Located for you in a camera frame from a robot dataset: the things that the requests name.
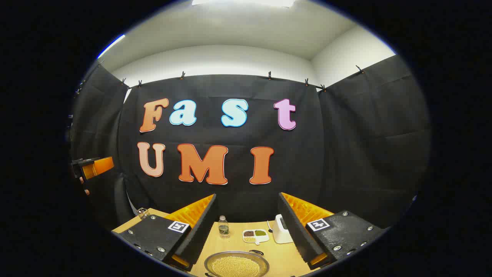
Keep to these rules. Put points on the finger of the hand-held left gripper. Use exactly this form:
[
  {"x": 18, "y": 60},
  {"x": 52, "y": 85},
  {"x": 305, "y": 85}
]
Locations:
[{"x": 98, "y": 167}]

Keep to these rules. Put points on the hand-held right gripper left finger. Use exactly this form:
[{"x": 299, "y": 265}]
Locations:
[{"x": 200, "y": 231}]

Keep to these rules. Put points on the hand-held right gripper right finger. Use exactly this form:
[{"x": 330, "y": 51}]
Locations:
[{"x": 296, "y": 231}]

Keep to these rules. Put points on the stainless steel pot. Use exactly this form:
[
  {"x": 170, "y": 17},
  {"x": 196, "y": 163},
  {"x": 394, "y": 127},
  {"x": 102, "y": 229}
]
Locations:
[{"x": 230, "y": 254}]

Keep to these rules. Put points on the white toaster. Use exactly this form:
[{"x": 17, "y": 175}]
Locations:
[{"x": 280, "y": 234}]

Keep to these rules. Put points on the clear plastic water bottle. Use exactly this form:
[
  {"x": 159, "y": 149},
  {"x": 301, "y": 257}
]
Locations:
[{"x": 223, "y": 229}]

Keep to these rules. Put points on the white divided bean dish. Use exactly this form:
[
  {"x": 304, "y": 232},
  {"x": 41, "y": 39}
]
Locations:
[{"x": 255, "y": 236}]

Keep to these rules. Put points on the pile of soybeans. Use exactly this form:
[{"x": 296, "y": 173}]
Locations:
[{"x": 236, "y": 267}]

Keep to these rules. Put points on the small glass cup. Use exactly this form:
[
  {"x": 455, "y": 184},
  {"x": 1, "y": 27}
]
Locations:
[{"x": 143, "y": 212}]

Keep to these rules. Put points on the black backdrop cloth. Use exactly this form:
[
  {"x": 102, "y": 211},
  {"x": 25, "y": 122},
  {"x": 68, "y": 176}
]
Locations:
[{"x": 307, "y": 161}]

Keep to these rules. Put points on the ceiling light panel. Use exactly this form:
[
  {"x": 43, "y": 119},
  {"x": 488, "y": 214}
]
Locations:
[
  {"x": 246, "y": 2},
  {"x": 113, "y": 44}
]

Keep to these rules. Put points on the row of cloth clips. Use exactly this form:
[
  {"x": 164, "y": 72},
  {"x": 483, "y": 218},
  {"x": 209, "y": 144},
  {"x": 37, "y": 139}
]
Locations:
[{"x": 270, "y": 75}]

